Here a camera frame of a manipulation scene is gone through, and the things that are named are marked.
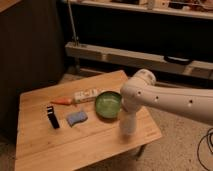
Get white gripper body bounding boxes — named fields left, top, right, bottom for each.
left=119, top=110, right=136, bottom=135

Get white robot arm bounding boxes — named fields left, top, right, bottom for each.
left=119, top=69, right=213, bottom=135

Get green ceramic bowl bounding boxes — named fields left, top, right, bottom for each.
left=95, top=91, right=122, bottom=119

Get white rectangular eraser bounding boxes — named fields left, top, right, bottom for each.
left=74, top=88, right=101, bottom=103

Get blue sponge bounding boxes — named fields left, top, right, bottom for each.
left=66, top=111, right=88, bottom=126

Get wooden table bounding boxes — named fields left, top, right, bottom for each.
left=15, top=70, right=162, bottom=171

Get orange toy carrot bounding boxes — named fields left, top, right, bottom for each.
left=51, top=98, right=72, bottom=105

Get grey metal shelf beam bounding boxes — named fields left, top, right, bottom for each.
left=65, top=42, right=213, bottom=80

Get metal vertical pole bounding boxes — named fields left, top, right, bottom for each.
left=67, top=0, right=79, bottom=46

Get black cables on floor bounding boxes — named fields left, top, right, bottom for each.
left=197, top=128, right=213, bottom=171

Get upper wall shelf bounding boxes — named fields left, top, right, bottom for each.
left=61, top=0, right=213, bottom=20

